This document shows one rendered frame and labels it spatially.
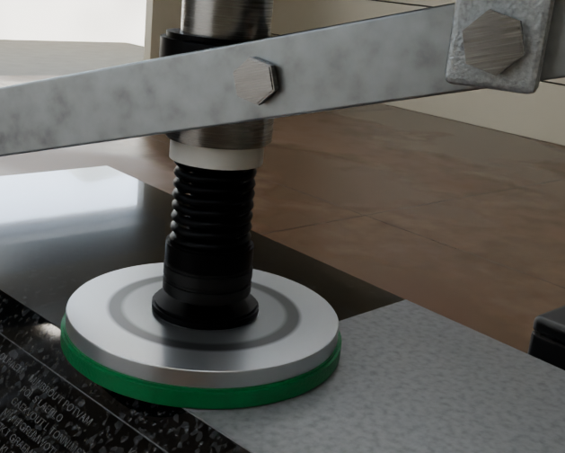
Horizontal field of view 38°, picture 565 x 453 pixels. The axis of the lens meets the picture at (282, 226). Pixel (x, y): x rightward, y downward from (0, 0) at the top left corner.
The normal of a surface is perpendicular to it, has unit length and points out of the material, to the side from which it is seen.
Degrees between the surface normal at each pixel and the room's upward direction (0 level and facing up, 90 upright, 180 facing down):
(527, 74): 90
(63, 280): 0
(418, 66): 90
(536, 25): 90
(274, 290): 0
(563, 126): 90
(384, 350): 0
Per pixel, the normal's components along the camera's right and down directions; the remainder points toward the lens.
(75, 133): -0.38, 0.24
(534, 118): -0.74, 0.13
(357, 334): 0.10, -0.95
